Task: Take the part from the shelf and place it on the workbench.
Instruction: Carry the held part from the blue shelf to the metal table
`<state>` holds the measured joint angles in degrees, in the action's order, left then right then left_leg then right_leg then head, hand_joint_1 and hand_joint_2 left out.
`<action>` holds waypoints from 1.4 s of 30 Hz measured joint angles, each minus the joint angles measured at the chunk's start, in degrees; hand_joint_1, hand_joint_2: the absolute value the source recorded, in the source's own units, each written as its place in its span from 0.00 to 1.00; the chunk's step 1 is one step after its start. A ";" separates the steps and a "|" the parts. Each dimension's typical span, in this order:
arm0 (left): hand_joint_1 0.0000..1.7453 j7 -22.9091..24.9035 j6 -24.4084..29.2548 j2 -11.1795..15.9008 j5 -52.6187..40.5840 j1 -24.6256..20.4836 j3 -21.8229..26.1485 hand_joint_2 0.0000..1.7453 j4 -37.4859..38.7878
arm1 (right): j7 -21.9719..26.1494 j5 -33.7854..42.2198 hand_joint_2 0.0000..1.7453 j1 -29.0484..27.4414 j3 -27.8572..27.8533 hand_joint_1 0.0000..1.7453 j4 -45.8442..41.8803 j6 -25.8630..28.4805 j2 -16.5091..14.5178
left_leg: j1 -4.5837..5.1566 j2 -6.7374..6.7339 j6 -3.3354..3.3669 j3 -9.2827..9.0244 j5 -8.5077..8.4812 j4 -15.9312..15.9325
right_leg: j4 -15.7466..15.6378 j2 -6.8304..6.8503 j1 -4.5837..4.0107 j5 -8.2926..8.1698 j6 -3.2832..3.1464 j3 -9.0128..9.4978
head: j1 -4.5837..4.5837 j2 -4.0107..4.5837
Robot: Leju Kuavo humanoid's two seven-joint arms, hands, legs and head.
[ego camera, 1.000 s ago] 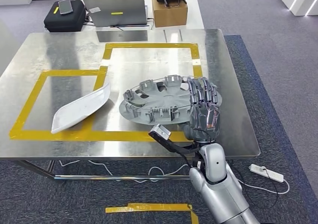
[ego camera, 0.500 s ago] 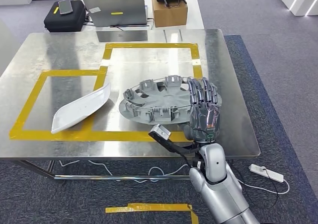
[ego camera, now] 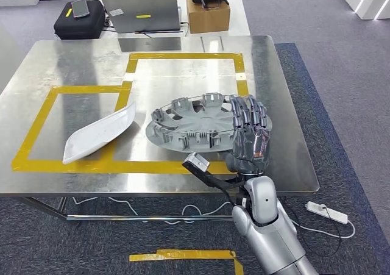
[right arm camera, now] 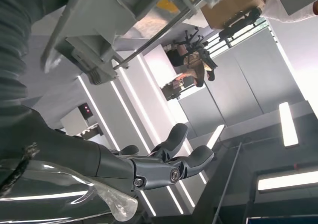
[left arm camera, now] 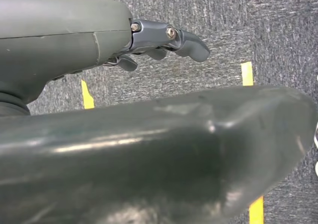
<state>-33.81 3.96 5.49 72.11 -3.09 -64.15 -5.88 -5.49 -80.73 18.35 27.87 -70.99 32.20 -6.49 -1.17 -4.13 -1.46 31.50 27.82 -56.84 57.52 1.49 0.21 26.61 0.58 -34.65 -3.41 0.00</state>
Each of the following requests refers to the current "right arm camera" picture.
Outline black office chair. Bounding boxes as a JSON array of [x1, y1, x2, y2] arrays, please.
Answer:
[[172, 26, 219, 74]]

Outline brown cardboard box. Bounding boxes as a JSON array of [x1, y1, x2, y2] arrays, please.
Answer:
[[201, 0, 267, 31]]

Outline ceiling light panel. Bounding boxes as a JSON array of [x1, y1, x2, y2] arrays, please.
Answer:
[[279, 101, 299, 148], [206, 124, 225, 150], [257, 170, 318, 193]]

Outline person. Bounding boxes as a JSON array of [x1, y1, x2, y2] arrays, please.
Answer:
[[165, 45, 216, 88]]

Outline black monitor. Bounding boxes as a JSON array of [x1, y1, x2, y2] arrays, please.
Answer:
[[161, 77, 196, 101]]

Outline window with black frame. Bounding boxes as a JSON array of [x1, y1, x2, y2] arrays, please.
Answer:
[[204, 16, 269, 59]]

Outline steel workbench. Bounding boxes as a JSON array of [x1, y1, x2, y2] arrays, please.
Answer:
[[122, 0, 209, 41]]

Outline white box with red lights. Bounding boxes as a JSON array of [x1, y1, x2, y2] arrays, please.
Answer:
[[60, 102, 94, 137]]

